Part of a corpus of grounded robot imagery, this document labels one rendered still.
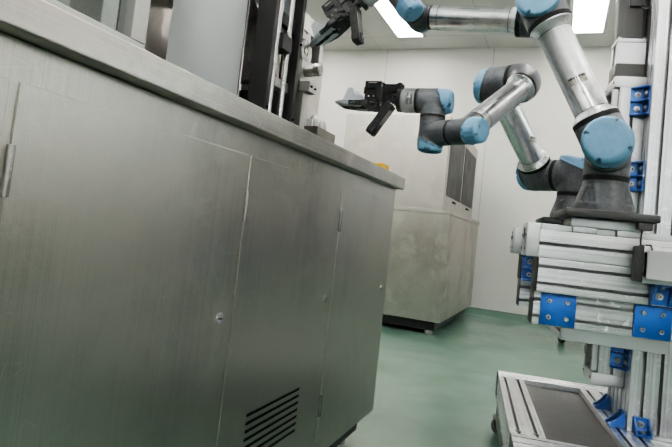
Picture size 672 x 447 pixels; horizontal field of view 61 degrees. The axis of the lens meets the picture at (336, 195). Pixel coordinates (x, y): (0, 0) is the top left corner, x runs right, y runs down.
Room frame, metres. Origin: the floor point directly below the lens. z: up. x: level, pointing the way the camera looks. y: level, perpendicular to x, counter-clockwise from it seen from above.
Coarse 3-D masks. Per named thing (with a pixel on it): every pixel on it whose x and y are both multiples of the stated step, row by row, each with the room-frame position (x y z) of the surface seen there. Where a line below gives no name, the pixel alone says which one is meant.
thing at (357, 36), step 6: (354, 6) 1.71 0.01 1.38; (354, 12) 1.71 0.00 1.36; (360, 12) 1.74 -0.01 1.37; (354, 18) 1.71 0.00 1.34; (360, 18) 1.73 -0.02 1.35; (354, 24) 1.71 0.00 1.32; (360, 24) 1.73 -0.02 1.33; (354, 30) 1.71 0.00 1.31; (360, 30) 1.72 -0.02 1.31; (354, 36) 1.71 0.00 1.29; (360, 36) 1.71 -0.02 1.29; (354, 42) 1.72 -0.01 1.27; (360, 42) 1.72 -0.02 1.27
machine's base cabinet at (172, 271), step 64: (0, 64) 0.58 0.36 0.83; (64, 64) 0.65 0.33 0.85; (0, 128) 0.59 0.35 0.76; (64, 128) 0.66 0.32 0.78; (128, 128) 0.75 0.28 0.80; (192, 128) 0.89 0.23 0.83; (0, 192) 0.60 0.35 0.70; (64, 192) 0.67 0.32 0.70; (128, 192) 0.77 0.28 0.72; (192, 192) 0.90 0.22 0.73; (256, 192) 1.09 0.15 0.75; (320, 192) 1.37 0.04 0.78; (384, 192) 1.87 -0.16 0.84; (0, 256) 0.61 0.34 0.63; (64, 256) 0.68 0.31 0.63; (128, 256) 0.78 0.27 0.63; (192, 256) 0.92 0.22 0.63; (256, 256) 1.12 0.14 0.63; (320, 256) 1.41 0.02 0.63; (384, 256) 1.93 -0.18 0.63; (0, 320) 0.62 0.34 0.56; (64, 320) 0.70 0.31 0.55; (128, 320) 0.80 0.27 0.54; (192, 320) 0.94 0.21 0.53; (256, 320) 1.14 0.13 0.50; (320, 320) 1.46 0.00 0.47; (0, 384) 0.63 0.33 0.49; (64, 384) 0.71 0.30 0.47; (128, 384) 0.82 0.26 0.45; (192, 384) 0.96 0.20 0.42; (256, 384) 1.17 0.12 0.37; (320, 384) 1.50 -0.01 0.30
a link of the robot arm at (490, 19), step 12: (432, 12) 1.73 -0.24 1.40; (444, 12) 1.72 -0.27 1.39; (456, 12) 1.70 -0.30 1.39; (468, 12) 1.68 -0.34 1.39; (480, 12) 1.67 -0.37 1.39; (492, 12) 1.65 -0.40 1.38; (504, 12) 1.64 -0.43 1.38; (516, 12) 1.61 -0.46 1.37; (408, 24) 1.78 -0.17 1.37; (420, 24) 1.76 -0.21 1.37; (432, 24) 1.75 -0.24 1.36; (444, 24) 1.73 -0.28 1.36; (456, 24) 1.71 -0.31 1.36; (468, 24) 1.69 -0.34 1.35; (480, 24) 1.68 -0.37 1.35; (492, 24) 1.66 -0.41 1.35; (504, 24) 1.64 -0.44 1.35; (516, 24) 1.62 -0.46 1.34; (516, 36) 1.66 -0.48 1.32; (528, 36) 1.63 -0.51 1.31
